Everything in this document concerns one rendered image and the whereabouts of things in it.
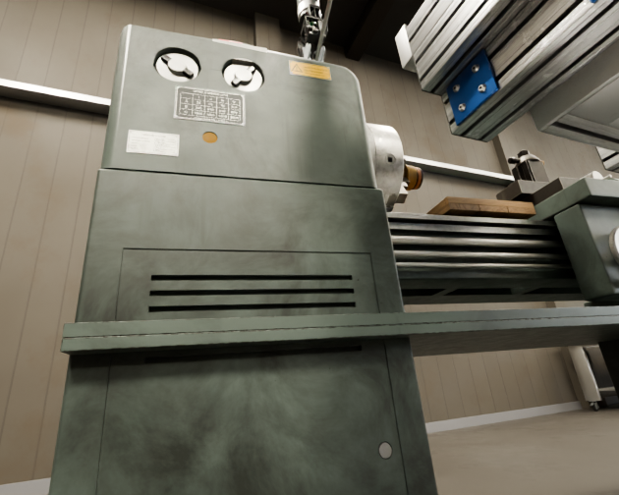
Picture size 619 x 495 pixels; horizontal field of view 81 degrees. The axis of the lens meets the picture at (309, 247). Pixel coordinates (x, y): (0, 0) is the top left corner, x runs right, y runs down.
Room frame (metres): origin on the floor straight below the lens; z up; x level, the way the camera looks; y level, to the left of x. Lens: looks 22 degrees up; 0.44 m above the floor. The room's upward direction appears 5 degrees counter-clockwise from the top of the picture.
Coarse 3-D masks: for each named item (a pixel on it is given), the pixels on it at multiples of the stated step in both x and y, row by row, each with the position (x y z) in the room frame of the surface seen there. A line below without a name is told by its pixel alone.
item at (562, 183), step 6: (558, 180) 0.96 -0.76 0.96; (564, 180) 0.97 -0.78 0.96; (570, 180) 0.97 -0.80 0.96; (576, 180) 0.98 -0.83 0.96; (546, 186) 1.00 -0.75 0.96; (552, 186) 0.99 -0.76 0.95; (558, 186) 0.97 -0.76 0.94; (564, 186) 0.96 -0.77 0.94; (534, 192) 1.05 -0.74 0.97; (540, 192) 1.03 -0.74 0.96; (546, 192) 1.01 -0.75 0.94; (552, 192) 0.99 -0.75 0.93; (528, 198) 1.07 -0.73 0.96; (534, 198) 1.05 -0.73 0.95; (540, 198) 1.03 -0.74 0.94; (546, 198) 1.02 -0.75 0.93; (534, 204) 1.06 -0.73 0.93
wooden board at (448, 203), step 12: (444, 204) 0.91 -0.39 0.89; (456, 204) 0.90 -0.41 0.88; (468, 204) 0.92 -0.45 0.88; (480, 204) 0.93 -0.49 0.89; (492, 204) 0.94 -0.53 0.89; (504, 204) 0.95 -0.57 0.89; (516, 204) 0.97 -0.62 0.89; (528, 204) 0.98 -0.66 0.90; (480, 216) 0.97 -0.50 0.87; (492, 216) 0.97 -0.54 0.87; (504, 216) 0.98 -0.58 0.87; (516, 216) 0.99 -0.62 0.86; (528, 216) 1.00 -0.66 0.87
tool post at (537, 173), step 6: (522, 162) 1.10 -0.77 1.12; (528, 162) 1.09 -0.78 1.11; (534, 162) 1.10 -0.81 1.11; (540, 162) 1.11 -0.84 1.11; (516, 168) 1.13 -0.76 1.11; (522, 168) 1.11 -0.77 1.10; (528, 168) 1.09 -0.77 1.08; (534, 168) 1.09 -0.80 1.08; (540, 168) 1.10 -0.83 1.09; (516, 174) 1.14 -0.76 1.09; (522, 174) 1.12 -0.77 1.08; (528, 174) 1.09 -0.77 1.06; (534, 174) 1.09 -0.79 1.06; (540, 174) 1.10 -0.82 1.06; (546, 174) 1.11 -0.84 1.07; (516, 180) 1.14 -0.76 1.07; (528, 180) 1.10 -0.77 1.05; (534, 180) 1.09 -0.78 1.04; (540, 180) 1.10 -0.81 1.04; (546, 180) 1.11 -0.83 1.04
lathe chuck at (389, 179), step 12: (372, 132) 0.87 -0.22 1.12; (384, 132) 0.89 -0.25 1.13; (384, 144) 0.87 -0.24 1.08; (396, 144) 0.89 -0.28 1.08; (384, 156) 0.88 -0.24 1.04; (396, 156) 0.89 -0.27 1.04; (384, 168) 0.89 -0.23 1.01; (396, 168) 0.90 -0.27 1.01; (384, 180) 0.91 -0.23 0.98; (396, 180) 0.92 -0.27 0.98; (384, 192) 0.94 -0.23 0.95; (396, 192) 0.94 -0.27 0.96
